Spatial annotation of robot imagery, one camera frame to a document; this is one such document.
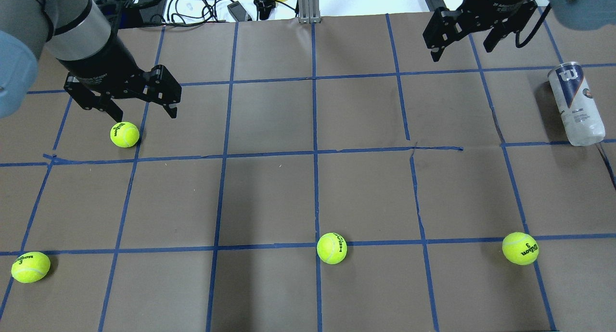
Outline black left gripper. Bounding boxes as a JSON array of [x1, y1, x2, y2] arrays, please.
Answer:
[[59, 34, 182, 122]]

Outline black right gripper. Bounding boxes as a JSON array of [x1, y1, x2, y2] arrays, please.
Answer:
[[423, 0, 537, 62]]

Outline clear Wilson tennis ball can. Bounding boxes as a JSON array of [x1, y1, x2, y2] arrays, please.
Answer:
[[548, 62, 606, 146]]

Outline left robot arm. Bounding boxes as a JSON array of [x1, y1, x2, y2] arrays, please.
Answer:
[[0, 0, 182, 122]]

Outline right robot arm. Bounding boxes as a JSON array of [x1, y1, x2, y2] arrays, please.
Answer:
[[423, 0, 615, 62]]

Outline tennis ball near left gripper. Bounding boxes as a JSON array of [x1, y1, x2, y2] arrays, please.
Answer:
[[110, 122, 141, 148]]

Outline tennis ball far left front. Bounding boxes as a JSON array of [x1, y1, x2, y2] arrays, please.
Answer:
[[11, 252, 51, 283]]

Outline tennis ball right Wilson 3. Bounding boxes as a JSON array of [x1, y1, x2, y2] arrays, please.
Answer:
[[501, 232, 539, 266]]

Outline tennis ball centre Head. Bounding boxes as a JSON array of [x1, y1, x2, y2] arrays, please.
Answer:
[[316, 232, 348, 265]]

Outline black laptop power brick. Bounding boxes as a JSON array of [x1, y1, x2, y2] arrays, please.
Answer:
[[129, 0, 167, 27]]

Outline aluminium frame post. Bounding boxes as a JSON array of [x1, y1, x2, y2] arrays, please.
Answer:
[[296, 0, 321, 24]]

